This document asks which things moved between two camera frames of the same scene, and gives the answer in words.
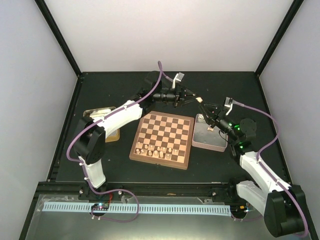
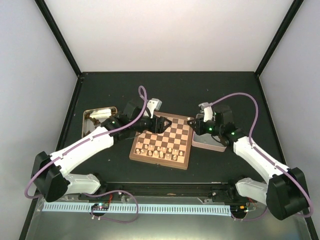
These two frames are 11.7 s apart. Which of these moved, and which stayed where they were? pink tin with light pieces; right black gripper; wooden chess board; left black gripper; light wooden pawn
Moved: right black gripper; left black gripper
Stayed: wooden chess board; pink tin with light pieces; light wooden pawn
